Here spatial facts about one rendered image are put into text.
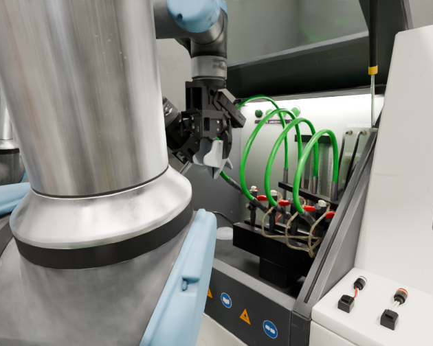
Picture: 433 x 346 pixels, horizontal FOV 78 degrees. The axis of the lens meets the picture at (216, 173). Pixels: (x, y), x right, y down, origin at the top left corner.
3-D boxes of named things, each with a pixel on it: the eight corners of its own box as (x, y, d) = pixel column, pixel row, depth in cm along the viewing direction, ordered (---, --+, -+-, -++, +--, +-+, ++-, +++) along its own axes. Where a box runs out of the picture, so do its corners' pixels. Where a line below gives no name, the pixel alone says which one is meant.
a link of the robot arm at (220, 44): (183, -8, 50) (194, 11, 58) (185, 54, 52) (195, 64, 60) (225, -11, 49) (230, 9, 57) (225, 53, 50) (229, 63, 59)
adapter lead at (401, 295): (394, 331, 45) (395, 320, 45) (379, 325, 46) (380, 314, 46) (408, 298, 53) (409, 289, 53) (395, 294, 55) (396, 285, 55)
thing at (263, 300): (144, 267, 101) (142, 227, 99) (154, 263, 104) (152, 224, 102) (287, 376, 57) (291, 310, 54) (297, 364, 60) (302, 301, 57)
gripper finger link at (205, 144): (189, 179, 60) (188, 138, 58) (209, 176, 64) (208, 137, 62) (198, 181, 58) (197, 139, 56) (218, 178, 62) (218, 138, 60)
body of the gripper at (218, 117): (180, 139, 58) (179, 81, 56) (209, 137, 64) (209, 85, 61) (203, 140, 52) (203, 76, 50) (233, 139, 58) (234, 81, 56)
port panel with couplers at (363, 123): (334, 202, 96) (341, 114, 91) (337, 200, 99) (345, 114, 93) (373, 209, 87) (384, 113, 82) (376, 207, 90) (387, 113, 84)
